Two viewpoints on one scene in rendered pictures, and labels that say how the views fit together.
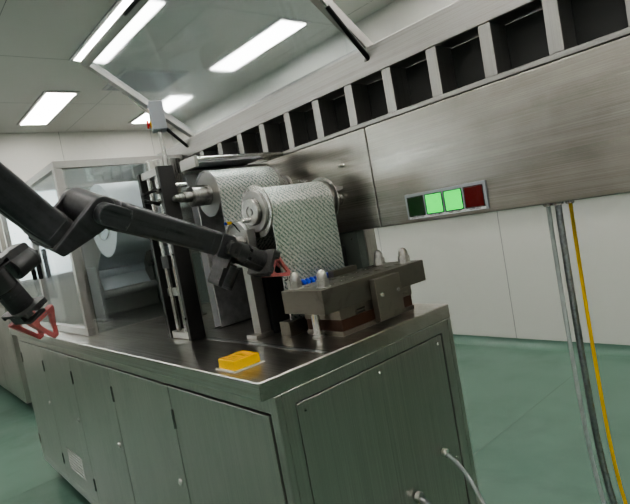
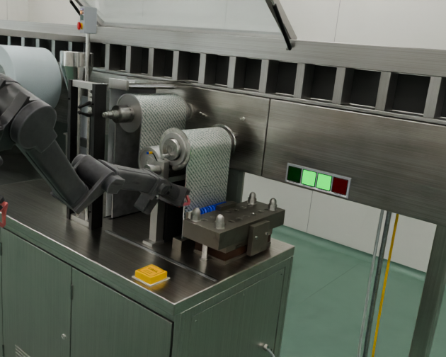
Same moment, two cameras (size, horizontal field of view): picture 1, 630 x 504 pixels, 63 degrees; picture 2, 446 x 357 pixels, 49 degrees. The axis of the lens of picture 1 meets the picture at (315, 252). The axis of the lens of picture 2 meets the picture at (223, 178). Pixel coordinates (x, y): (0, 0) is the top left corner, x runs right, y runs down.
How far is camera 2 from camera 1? 0.54 m
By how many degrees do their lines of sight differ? 16
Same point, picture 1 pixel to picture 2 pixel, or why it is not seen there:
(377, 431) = (231, 333)
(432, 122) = (326, 121)
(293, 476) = not seen: outside the picture
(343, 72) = (265, 48)
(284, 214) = (196, 157)
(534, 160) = (389, 180)
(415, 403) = (258, 314)
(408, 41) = (326, 53)
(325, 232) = (219, 172)
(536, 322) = (325, 224)
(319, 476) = not seen: outside the picture
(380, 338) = (250, 271)
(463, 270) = not seen: hidden behind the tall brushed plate
